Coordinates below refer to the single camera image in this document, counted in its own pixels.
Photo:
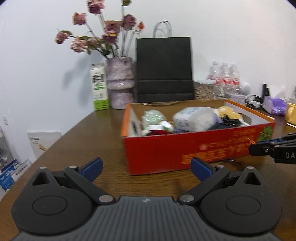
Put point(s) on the dried pink roses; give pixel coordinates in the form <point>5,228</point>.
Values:
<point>112,38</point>

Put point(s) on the water bottle right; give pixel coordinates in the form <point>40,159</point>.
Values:
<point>234,78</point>

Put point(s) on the white tissue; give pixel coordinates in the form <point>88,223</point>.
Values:
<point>168,127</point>

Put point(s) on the iridescent ball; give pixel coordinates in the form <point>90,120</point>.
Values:
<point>152,117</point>

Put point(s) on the navy blue pouch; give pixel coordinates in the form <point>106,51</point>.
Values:
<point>221,126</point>

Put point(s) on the milk carton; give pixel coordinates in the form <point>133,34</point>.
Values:
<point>99,86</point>

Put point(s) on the purple ceramic vase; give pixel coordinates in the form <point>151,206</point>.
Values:
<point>120,81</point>

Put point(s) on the white charger with cables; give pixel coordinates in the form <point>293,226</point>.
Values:
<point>254,101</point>

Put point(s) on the cotton pad plastic container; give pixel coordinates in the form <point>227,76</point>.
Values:
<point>196,119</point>

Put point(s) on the water bottle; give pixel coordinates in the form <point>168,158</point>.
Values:
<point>214,73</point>
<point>225,78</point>
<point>234,78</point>

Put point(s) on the purple tissue pack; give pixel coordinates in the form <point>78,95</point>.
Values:
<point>274,99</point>

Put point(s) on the yellow mug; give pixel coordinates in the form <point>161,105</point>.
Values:
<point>290,115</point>

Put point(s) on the black paper bag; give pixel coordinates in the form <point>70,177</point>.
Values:
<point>164,66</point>

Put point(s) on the red green bow clip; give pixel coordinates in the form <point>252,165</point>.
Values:
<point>158,133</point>

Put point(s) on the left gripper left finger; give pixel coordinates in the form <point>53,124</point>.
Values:
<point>81,179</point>

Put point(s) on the water bottle middle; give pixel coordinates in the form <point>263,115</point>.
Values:
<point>225,78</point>

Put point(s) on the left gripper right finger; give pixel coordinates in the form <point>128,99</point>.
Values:
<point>209,176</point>

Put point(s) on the water bottle left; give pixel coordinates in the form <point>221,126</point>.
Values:
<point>214,73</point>

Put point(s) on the white tin box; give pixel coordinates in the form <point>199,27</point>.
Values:
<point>239,98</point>

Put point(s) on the red cardboard box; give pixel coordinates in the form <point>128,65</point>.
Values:
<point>172,152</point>

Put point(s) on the clear seed container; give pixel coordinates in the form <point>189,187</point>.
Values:
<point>204,89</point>

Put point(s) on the yellow white plush toy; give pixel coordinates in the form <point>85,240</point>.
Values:
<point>226,111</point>

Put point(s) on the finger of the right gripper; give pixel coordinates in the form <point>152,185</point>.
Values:
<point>288,139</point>
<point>262,149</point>

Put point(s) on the white box on floor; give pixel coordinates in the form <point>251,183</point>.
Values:
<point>42,141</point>

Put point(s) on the white round speaker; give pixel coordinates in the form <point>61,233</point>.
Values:
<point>245,88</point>

